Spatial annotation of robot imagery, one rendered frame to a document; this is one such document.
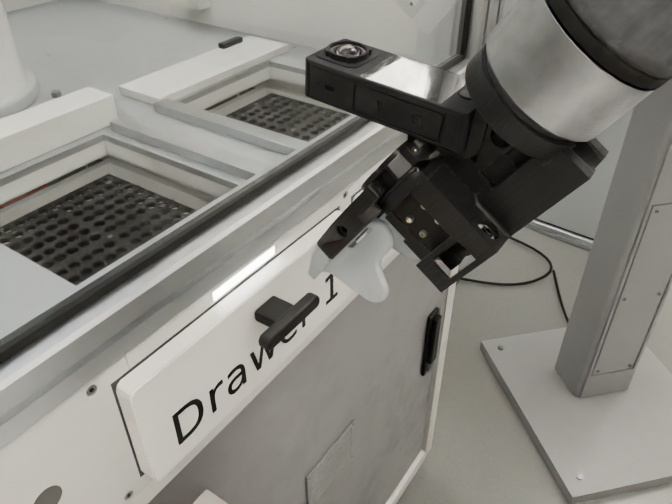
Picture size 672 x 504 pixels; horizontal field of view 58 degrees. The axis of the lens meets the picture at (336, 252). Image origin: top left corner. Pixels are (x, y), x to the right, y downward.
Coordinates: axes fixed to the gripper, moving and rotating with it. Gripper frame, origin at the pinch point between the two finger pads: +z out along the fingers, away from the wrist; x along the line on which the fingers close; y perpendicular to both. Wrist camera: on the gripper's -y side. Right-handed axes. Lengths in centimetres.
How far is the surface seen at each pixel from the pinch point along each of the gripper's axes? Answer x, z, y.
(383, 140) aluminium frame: 23.1, 7.2, -5.6
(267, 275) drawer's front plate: 0.8, 9.5, -2.3
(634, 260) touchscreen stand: 91, 33, 42
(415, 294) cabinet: 38, 35, 12
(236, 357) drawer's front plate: -4.7, 13.4, 1.2
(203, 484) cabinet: -8.6, 29.1, 8.2
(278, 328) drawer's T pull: -2.7, 8.6, 1.9
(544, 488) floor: 63, 73, 69
